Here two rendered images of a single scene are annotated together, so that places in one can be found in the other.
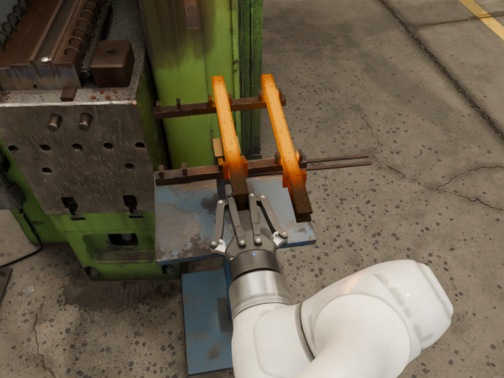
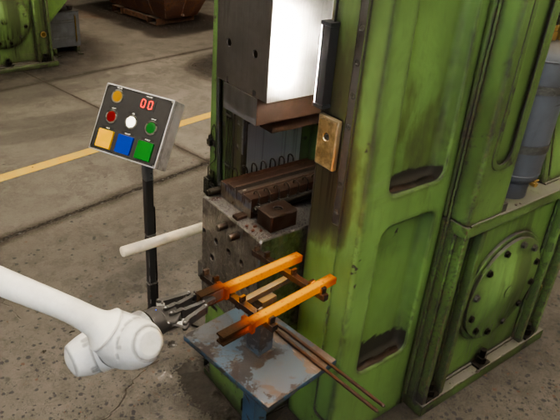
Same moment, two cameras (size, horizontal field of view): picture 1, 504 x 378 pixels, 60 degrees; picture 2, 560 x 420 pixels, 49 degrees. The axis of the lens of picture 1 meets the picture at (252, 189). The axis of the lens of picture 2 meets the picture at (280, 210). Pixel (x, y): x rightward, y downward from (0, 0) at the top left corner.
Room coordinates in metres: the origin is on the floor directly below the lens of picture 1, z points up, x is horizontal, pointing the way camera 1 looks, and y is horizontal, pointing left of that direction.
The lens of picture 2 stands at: (-0.15, -1.13, 2.04)
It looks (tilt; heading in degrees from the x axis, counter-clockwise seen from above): 30 degrees down; 52
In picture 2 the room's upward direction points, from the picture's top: 5 degrees clockwise
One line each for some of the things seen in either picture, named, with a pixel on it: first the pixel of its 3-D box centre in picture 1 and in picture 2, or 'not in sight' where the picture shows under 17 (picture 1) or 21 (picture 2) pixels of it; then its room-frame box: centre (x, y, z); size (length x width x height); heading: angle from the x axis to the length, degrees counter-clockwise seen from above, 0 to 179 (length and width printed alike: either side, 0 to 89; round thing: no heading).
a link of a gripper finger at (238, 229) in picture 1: (236, 224); (180, 305); (0.43, 0.03, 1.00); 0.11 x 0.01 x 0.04; 14
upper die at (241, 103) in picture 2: not in sight; (287, 94); (1.13, 0.54, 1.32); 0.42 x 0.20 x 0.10; 2
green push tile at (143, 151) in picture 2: not in sight; (144, 151); (0.75, 0.95, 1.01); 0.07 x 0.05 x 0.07; 117
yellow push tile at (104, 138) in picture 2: not in sight; (105, 138); (0.66, 1.12, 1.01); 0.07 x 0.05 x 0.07; 117
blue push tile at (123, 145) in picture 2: not in sight; (124, 144); (0.70, 1.04, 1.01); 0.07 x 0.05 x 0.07; 117
